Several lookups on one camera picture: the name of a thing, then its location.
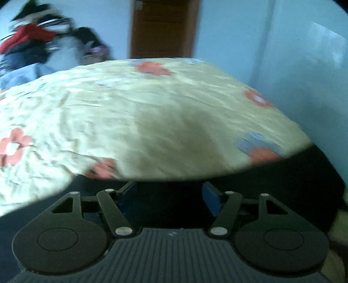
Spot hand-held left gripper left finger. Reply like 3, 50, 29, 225
52, 181, 136, 237

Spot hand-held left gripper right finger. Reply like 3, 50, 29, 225
202, 182, 289, 237

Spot black pants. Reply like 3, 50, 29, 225
0, 144, 346, 245

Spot yellow printed bedsheet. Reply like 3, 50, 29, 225
0, 57, 348, 273

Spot light blue checked blanket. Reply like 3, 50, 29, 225
0, 61, 55, 91

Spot white wardrobe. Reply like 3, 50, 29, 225
256, 0, 348, 196

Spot brown wooden door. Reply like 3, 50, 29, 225
130, 0, 199, 59

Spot pile of clothes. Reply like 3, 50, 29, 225
0, 0, 113, 82

